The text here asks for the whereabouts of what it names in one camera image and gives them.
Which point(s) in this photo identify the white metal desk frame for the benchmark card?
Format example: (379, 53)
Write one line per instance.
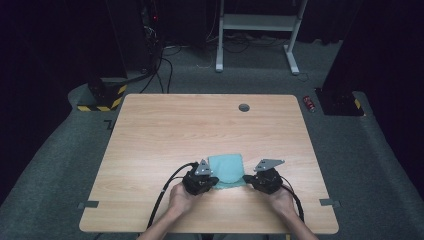
(256, 22)

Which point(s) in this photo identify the black stand base yellow mark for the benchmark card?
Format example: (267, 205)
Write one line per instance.
(338, 103)

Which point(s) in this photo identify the grey tape strip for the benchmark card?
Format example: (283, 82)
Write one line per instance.
(88, 204)
(330, 202)

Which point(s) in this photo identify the black yellow striped stand base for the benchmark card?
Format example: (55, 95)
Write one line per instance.
(108, 96)

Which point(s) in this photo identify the person's left hand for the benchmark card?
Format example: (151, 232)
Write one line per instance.
(181, 201)

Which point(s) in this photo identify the black tape floor mark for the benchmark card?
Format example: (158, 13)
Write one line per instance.
(110, 125)

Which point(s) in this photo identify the person's right hand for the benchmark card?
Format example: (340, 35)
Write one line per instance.
(281, 201)

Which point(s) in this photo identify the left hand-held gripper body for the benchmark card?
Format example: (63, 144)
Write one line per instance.
(196, 181)

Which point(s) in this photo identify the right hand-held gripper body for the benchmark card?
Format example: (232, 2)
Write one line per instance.
(268, 181)

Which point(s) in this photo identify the dark computer tower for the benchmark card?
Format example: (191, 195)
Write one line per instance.
(151, 30)

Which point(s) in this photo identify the teal cloth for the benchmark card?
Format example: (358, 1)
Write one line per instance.
(228, 170)

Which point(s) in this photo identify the red can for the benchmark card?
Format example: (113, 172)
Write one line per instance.
(309, 103)

